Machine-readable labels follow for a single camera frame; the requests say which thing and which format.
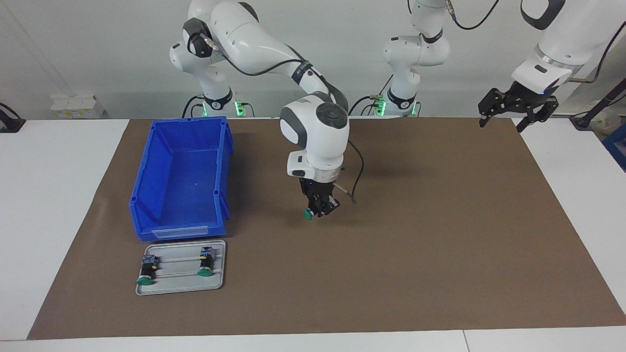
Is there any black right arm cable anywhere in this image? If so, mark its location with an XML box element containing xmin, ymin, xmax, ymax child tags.
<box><xmin>198</xmin><ymin>32</ymin><xmax>366</xmax><ymax>205</ymax></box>

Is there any brown table mat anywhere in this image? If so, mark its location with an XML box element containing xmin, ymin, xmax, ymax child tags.
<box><xmin>27</xmin><ymin>116</ymin><xmax>626</xmax><ymax>341</ymax></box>

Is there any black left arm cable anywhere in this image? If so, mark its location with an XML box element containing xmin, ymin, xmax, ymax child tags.
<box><xmin>446</xmin><ymin>0</ymin><xmax>626</xmax><ymax>85</ymax></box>

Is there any blue plastic storage bin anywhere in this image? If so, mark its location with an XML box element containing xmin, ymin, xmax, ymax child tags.
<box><xmin>129</xmin><ymin>116</ymin><xmax>234</xmax><ymax>242</ymax></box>

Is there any black table clamp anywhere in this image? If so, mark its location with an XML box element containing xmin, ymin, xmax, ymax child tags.
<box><xmin>0</xmin><ymin>103</ymin><xmax>26</xmax><ymax>133</ymax></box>

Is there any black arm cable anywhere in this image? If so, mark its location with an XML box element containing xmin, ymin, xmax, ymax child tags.
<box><xmin>446</xmin><ymin>0</ymin><xmax>626</xmax><ymax>85</ymax></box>
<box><xmin>198</xmin><ymin>32</ymin><xmax>366</xmax><ymax>205</ymax></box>

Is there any blue crate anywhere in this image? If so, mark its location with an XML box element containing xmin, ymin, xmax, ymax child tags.
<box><xmin>603</xmin><ymin>125</ymin><xmax>626</xmax><ymax>173</ymax></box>

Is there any silver metal tray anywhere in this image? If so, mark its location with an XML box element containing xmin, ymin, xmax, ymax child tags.
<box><xmin>135</xmin><ymin>240</ymin><xmax>227</xmax><ymax>296</ymax></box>

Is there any white connector with light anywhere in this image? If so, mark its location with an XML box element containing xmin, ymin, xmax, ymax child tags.
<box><xmin>369</xmin><ymin>93</ymin><xmax>388</xmax><ymax>117</ymax></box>
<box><xmin>234</xmin><ymin>91</ymin><xmax>255</xmax><ymax>118</ymax></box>

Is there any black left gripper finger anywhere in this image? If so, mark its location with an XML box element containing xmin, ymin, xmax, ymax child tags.
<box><xmin>478</xmin><ymin>88</ymin><xmax>513</xmax><ymax>129</ymax></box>
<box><xmin>515</xmin><ymin>96</ymin><xmax>559</xmax><ymax>133</ymax></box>

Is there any black base cable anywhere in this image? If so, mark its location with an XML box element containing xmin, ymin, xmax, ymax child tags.
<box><xmin>348</xmin><ymin>73</ymin><xmax>394</xmax><ymax>117</ymax></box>
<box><xmin>182</xmin><ymin>94</ymin><xmax>206</xmax><ymax>118</ymax></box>

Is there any black stand pole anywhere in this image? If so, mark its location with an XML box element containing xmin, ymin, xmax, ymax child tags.
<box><xmin>570</xmin><ymin>78</ymin><xmax>626</xmax><ymax>130</ymax></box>

